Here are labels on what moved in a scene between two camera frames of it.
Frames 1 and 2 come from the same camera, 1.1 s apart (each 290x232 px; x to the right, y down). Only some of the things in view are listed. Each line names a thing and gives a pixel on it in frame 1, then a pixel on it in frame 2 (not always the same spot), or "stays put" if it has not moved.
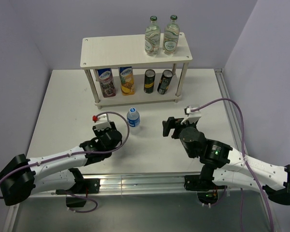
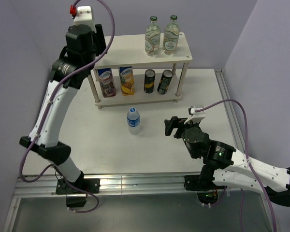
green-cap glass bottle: x=171 y=36 stays put
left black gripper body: x=99 y=134 to x=92 y=53
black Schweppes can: x=149 y=80 stays put
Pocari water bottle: x=133 y=120 stays put
